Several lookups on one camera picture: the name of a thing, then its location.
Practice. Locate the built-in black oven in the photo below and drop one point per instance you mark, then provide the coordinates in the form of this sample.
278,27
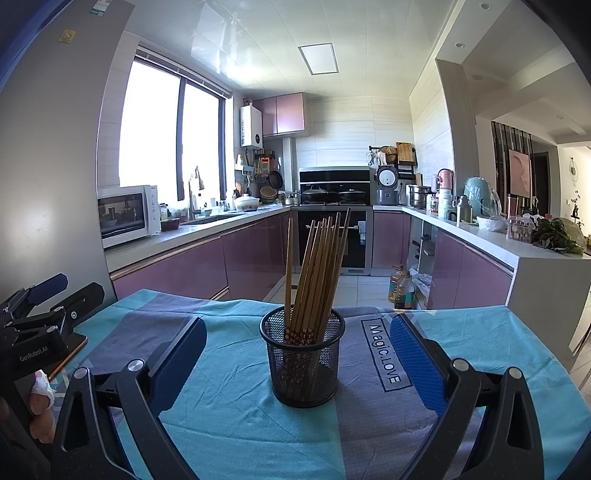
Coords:
360,249

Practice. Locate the teal and purple tablecloth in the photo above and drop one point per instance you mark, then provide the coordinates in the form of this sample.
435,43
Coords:
231,369

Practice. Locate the purple upper wall cabinet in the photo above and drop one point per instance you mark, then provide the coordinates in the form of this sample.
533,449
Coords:
281,114

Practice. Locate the bunch of wooden chopsticks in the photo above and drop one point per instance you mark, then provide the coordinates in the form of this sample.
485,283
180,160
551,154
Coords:
318,277

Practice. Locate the kitchen window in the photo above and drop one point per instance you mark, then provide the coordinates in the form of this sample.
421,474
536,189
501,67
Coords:
157,134

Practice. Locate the black mesh utensil holder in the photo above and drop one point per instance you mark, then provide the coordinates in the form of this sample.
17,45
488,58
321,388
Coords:
304,374

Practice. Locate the purple kitchen base cabinets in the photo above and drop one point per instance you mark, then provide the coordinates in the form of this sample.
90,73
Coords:
461,267
194,263

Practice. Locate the hanging pans and strainers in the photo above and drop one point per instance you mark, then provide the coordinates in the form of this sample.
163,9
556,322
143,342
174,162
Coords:
270,180

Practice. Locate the round wall clock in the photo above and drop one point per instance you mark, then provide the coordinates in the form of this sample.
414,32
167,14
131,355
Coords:
573,167

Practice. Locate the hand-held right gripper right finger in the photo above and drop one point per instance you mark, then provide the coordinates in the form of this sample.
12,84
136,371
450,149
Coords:
413,364

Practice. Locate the steel kitchen faucet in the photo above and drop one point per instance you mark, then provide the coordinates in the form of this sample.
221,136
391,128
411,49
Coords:
192,198

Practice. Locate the person's left hand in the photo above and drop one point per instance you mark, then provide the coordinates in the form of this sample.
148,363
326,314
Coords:
42,406

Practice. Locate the white microwave oven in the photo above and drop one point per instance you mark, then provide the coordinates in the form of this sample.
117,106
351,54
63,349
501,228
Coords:
124,214

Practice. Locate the mint green appliance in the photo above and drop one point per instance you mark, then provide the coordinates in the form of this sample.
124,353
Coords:
479,196

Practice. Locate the steel stock pot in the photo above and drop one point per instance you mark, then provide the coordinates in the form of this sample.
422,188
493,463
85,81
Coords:
419,197

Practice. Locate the pink kettle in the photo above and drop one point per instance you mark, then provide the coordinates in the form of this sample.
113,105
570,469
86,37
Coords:
445,179

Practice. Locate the black pan with lid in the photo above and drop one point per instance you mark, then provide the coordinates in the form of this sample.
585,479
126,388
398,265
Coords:
352,195

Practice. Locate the grey refrigerator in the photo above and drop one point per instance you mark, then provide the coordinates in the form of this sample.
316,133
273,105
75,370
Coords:
51,184

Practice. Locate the leafy green vegetables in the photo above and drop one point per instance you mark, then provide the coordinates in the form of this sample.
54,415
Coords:
556,235

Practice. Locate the clear plastic food container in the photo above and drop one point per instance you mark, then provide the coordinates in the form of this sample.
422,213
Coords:
521,230

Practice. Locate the pink wall picture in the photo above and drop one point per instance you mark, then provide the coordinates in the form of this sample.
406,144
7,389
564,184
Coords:
519,173

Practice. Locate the black wok with lid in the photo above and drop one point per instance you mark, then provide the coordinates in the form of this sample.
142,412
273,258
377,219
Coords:
315,194

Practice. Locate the white wall water heater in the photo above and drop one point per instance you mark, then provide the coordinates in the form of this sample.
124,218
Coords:
251,127

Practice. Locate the black range hood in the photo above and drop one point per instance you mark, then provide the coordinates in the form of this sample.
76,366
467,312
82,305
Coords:
334,175

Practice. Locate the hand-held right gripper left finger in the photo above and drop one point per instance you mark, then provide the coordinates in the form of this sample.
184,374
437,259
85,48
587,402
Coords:
180,364

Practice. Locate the square ceiling light panel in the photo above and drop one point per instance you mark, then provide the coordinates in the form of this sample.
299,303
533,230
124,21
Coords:
318,59

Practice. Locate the steel thermos bottle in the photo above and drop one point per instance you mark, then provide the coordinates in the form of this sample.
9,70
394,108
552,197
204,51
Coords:
463,210

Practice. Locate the white rice cooker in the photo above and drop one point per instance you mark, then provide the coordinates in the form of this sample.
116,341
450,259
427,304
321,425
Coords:
387,184

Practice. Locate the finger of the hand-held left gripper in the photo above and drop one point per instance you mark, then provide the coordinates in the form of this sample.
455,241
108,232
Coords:
46,286
85,297

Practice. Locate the cooking oil bottle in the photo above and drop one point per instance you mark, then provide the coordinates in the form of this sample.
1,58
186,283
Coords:
406,293
395,288

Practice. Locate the white casserole pot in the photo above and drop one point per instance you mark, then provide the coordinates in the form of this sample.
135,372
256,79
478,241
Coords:
247,203

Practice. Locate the wall rack with cutting boards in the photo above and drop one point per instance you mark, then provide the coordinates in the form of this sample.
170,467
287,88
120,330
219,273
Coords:
397,159

